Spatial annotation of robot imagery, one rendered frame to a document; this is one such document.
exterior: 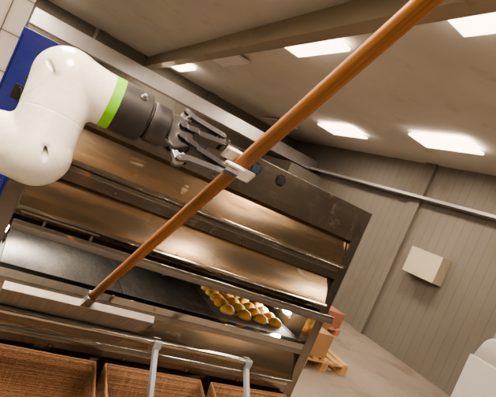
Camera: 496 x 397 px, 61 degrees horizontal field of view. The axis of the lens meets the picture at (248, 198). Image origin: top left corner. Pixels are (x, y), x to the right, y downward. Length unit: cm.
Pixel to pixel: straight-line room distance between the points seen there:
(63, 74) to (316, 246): 207
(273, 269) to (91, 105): 190
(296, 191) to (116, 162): 99
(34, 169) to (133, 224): 144
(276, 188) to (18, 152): 179
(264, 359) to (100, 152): 154
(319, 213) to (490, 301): 690
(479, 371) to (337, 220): 599
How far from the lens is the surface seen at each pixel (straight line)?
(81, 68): 74
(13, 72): 199
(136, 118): 75
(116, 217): 210
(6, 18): 204
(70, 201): 206
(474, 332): 921
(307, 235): 254
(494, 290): 918
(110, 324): 184
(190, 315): 238
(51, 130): 71
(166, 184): 211
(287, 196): 239
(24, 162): 71
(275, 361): 279
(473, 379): 834
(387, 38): 67
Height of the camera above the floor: 191
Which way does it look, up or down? 1 degrees down
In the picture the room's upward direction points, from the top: 24 degrees clockwise
